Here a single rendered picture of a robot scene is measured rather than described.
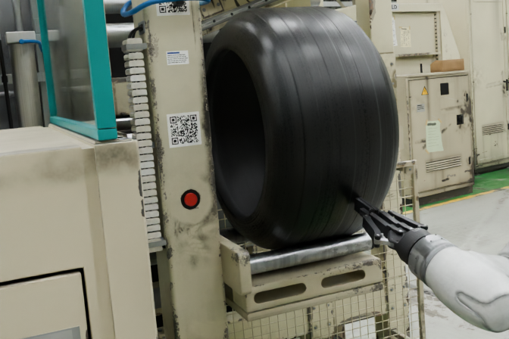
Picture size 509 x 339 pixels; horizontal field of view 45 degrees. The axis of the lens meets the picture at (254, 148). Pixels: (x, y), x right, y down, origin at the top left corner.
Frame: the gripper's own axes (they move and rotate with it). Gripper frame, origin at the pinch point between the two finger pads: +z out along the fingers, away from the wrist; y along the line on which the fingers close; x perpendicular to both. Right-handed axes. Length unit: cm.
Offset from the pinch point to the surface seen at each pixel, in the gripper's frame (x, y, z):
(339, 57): -31.3, 1.9, 12.2
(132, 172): -34, 60, -45
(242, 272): 13.2, 26.3, 6.0
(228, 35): -33, 18, 36
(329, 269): 17.7, 4.2, 6.5
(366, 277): 21.3, -5.8, 5.2
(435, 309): 138, -137, 122
